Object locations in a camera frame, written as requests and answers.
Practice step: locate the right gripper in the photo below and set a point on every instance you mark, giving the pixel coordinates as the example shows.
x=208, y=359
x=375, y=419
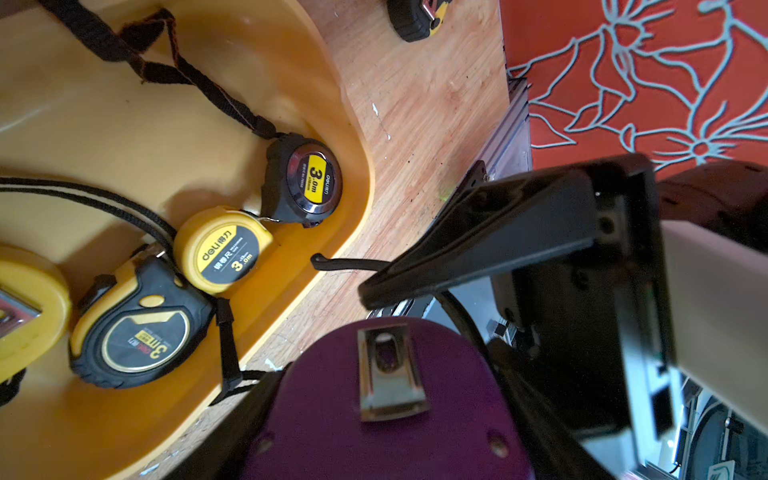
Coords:
x=598, y=306

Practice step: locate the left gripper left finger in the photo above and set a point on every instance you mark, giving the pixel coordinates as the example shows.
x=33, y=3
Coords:
x=222, y=455

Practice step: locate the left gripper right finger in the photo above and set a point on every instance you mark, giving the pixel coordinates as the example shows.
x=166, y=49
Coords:
x=537, y=397

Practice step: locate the yellow black 3m tape measure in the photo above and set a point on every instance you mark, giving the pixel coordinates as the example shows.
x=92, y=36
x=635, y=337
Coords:
x=138, y=323

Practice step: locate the purple tape measure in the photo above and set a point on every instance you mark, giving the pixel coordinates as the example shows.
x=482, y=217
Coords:
x=315, y=428

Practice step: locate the black deli tape measure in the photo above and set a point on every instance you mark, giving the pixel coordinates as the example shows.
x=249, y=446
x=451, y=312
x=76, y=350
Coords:
x=303, y=181

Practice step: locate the small yellow deli tape measure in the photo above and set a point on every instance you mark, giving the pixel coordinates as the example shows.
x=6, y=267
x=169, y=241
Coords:
x=218, y=247

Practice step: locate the round yellow tape measure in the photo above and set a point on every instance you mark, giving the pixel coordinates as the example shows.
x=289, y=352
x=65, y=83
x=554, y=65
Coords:
x=35, y=308

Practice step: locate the yellow plastic tray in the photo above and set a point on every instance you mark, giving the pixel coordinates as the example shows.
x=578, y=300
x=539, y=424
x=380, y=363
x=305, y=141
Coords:
x=66, y=113

